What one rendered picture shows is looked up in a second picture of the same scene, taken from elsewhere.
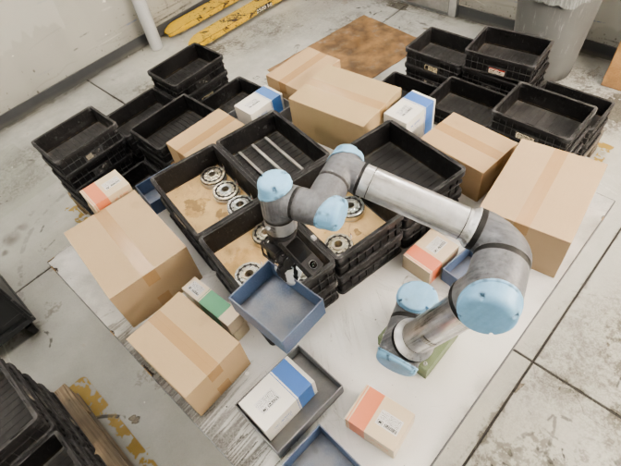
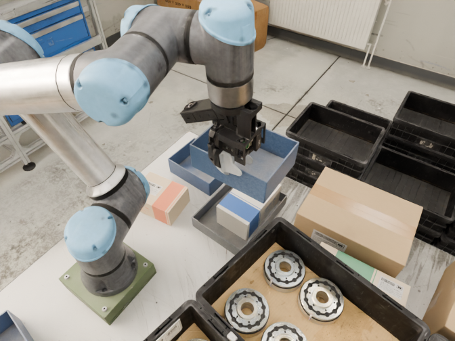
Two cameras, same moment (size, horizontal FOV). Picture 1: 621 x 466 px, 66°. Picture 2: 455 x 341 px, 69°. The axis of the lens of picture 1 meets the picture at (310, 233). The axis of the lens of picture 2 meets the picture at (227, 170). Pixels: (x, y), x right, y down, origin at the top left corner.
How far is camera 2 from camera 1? 1.29 m
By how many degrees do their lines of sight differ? 81
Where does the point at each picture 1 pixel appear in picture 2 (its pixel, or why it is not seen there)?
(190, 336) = (353, 214)
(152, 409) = not seen: hidden behind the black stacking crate
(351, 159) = (96, 56)
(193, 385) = (323, 175)
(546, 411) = not seen: outside the picture
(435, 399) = not seen: hidden behind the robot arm
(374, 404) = (162, 198)
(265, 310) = (258, 163)
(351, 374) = (185, 239)
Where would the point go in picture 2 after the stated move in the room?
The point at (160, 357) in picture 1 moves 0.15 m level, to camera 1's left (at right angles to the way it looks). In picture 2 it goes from (372, 193) to (414, 183)
